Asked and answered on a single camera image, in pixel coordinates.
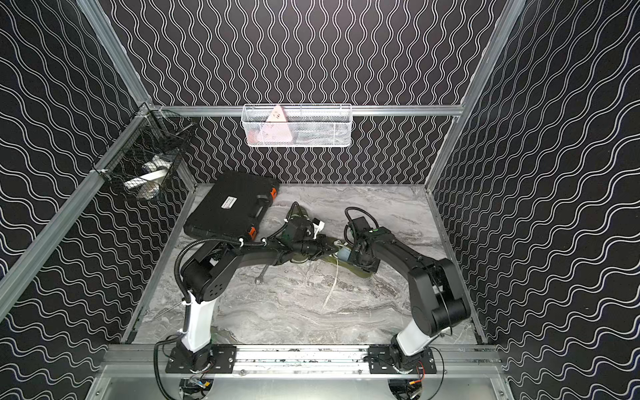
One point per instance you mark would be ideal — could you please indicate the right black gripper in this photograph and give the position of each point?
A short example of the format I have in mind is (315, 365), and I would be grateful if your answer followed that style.
(372, 266)

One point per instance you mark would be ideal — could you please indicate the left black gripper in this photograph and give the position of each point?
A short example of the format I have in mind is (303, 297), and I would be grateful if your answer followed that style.
(322, 247)

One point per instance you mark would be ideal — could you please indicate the olive green shoe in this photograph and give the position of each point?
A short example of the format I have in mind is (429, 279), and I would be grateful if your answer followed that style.
(331, 259)
(296, 211)

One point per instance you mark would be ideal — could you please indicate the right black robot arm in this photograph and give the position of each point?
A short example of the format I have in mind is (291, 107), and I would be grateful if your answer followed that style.
(436, 293)

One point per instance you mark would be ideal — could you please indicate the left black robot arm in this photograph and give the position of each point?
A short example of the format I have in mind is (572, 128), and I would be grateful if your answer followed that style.
(206, 267)

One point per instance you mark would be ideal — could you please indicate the silver wrench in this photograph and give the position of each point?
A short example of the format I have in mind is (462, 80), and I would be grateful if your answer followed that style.
(261, 277)

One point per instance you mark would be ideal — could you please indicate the black tool case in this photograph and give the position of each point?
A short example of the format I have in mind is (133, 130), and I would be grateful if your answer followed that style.
(234, 207)

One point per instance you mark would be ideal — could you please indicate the pink triangle card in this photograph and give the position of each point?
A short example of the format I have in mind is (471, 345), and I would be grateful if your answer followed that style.
(275, 130)

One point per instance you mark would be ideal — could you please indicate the white items in black basket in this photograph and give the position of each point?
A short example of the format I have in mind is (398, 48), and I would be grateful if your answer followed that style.
(147, 184)

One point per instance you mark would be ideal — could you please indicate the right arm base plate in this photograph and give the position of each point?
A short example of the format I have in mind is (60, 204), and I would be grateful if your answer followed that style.
(390, 359)

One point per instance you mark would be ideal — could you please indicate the white wire basket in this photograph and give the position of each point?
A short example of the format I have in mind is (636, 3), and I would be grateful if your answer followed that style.
(315, 125)

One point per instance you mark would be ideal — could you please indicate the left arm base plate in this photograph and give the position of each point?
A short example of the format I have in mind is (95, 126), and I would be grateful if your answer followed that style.
(209, 359)

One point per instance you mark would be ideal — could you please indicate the black wire basket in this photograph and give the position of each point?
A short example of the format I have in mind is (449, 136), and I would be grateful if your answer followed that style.
(164, 133)

